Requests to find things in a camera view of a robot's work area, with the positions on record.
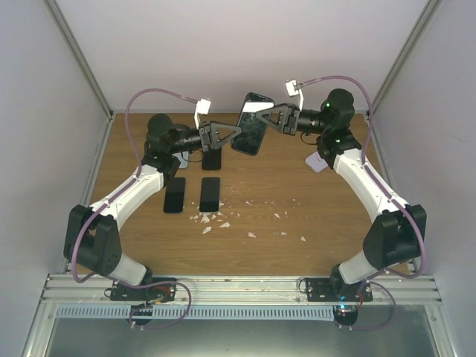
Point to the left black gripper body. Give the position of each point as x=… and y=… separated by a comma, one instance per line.
x=204, y=132

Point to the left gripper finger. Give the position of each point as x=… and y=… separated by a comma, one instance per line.
x=216, y=141
x=224, y=129

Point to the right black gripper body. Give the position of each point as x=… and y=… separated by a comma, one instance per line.
x=293, y=112

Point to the black cased phone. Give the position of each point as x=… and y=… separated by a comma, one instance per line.
x=212, y=160
x=253, y=124

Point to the light blue phone case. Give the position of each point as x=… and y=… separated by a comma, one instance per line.
x=183, y=159

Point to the lilac phone case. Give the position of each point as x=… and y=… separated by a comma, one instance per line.
x=316, y=163

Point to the black smartphone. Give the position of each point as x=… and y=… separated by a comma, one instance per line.
x=174, y=196
x=209, y=196

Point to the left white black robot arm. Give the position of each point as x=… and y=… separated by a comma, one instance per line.
x=92, y=237

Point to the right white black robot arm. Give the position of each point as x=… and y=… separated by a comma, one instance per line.
x=398, y=228

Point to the white debris pieces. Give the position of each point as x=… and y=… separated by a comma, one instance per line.
x=248, y=213

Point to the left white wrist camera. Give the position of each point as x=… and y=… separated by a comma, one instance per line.
x=202, y=108

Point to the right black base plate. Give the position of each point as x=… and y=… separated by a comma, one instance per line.
x=322, y=289

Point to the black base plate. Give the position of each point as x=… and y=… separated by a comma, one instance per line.
x=322, y=289
x=163, y=290

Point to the grey slotted cable duct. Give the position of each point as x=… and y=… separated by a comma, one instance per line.
x=200, y=312

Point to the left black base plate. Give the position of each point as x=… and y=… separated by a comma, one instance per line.
x=163, y=290

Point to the aluminium front rail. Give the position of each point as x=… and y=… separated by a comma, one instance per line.
x=243, y=290

